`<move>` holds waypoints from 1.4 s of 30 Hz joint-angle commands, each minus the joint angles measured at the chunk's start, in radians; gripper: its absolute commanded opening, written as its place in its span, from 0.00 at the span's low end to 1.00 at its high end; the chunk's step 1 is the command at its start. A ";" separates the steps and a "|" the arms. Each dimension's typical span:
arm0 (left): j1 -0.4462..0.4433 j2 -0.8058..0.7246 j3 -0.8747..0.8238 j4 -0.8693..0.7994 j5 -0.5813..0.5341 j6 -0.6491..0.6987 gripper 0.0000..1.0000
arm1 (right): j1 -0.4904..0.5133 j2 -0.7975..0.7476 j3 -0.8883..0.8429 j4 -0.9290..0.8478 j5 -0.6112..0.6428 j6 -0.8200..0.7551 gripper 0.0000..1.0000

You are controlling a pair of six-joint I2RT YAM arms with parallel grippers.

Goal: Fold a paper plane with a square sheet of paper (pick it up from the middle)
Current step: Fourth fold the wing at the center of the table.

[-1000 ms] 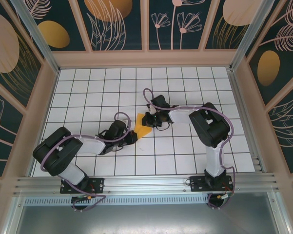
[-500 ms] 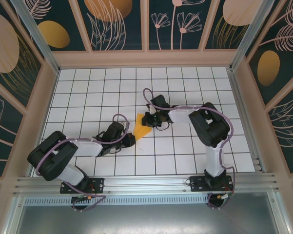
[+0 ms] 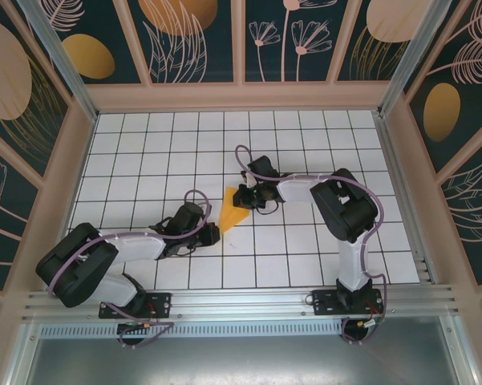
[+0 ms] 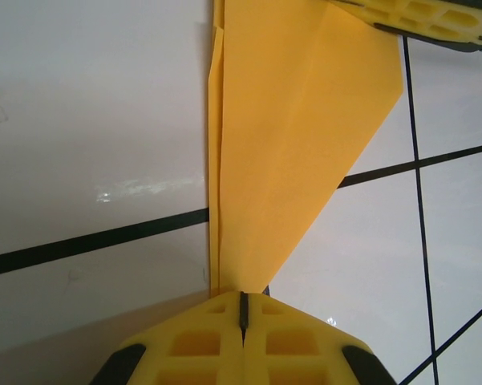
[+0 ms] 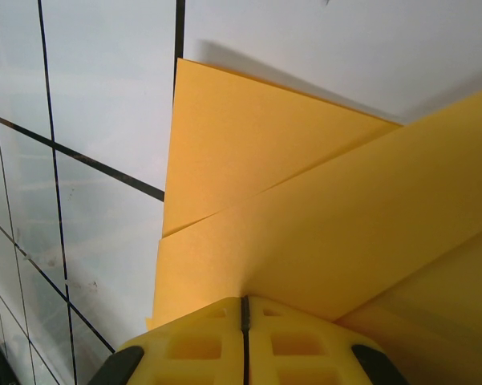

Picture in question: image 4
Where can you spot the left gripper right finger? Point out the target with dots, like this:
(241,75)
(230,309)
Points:
(296,349)

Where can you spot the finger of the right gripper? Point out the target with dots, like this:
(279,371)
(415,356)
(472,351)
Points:
(433,20)

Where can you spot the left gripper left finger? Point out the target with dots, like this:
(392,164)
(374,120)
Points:
(200,345)

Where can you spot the yellow paper sheet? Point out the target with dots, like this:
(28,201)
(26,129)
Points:
(284,140)

